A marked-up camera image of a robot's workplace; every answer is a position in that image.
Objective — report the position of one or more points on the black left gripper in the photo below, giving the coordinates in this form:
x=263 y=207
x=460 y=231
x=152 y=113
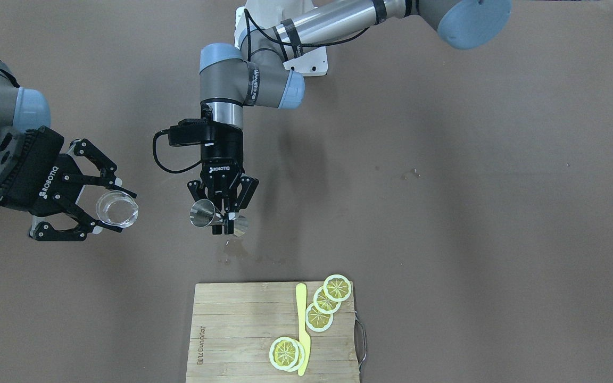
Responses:
x=222 y=153

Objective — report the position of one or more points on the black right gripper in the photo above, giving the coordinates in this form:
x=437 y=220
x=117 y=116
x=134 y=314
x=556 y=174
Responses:
x=52 y=190

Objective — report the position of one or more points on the steel double jigger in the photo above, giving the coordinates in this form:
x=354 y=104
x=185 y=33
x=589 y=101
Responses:
x=204 y=214

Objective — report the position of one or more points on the clear glass measuring cup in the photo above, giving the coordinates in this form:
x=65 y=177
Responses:
x=117 y=208

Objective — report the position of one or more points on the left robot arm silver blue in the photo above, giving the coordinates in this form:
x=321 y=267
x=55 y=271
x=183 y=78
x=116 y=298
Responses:
x=252 y=73

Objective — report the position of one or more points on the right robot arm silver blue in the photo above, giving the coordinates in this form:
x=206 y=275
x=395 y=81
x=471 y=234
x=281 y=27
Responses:
x=21 y=109

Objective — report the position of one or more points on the yellow plastic knife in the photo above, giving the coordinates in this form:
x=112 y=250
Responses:
x=304 y=337

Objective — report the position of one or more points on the wooden cutting board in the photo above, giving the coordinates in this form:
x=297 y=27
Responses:
x=234 y=325

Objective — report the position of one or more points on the lemon slice near knife blade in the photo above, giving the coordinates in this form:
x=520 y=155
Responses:
x=287 y=354

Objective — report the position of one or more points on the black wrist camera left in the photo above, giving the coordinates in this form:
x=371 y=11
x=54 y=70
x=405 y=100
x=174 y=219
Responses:
x=190 y=132

